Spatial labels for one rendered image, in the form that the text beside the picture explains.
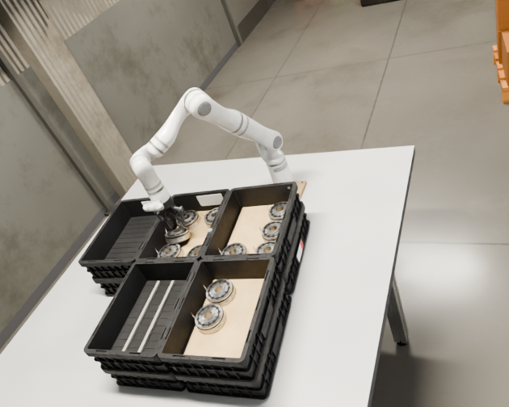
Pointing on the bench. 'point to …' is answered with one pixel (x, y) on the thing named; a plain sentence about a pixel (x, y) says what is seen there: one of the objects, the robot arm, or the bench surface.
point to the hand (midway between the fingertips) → (176, 224)
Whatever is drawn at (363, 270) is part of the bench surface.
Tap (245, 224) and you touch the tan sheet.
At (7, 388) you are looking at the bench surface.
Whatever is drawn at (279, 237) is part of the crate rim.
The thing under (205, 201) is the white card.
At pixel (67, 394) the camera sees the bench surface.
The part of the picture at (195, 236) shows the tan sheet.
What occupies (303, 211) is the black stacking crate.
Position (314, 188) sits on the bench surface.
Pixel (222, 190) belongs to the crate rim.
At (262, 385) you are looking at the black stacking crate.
